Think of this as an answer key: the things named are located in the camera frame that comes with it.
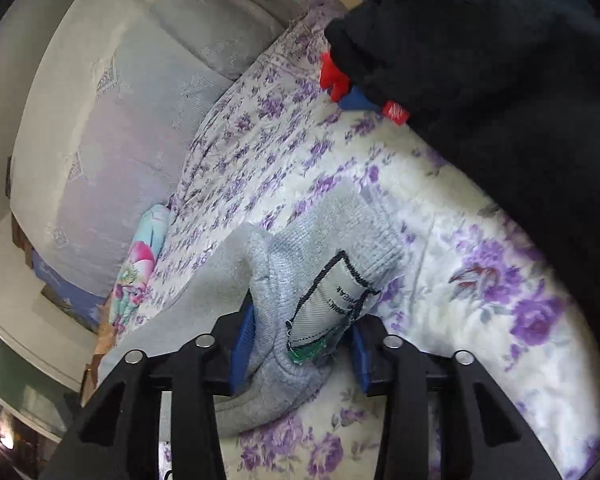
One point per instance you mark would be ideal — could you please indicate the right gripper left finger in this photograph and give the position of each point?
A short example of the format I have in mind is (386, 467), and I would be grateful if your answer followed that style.
(116, 434)

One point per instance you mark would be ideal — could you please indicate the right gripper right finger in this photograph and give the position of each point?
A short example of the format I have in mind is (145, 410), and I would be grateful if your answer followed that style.
(482, 434)

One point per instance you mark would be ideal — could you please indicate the grey sweatpants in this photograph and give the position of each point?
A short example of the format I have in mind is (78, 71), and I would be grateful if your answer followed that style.
(309, 282)

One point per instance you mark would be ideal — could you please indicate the green window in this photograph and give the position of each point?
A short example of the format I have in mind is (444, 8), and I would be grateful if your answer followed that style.
(38, 394)

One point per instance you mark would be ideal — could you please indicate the blue patterned cloth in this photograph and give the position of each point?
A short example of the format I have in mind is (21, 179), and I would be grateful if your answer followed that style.
(84, 307)

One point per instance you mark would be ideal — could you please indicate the purple floral bedspread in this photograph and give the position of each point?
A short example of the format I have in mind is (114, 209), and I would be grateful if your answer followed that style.
(284, 195)

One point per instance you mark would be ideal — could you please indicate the folded turquoise floral blanket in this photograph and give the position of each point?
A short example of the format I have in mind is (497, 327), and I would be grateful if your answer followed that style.
(131, 283)

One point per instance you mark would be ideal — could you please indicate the blue garment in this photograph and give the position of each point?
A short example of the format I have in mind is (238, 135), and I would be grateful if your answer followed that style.
(355, 99)

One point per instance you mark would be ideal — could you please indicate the black garment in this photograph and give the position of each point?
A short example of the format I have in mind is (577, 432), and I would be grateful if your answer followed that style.
(507, 91)

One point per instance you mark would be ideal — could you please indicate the white lace headboard cover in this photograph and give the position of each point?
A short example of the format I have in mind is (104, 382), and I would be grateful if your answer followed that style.
(120, 93)

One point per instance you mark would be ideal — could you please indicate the red garment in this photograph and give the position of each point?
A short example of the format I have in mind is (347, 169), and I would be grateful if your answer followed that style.
(336, 83)

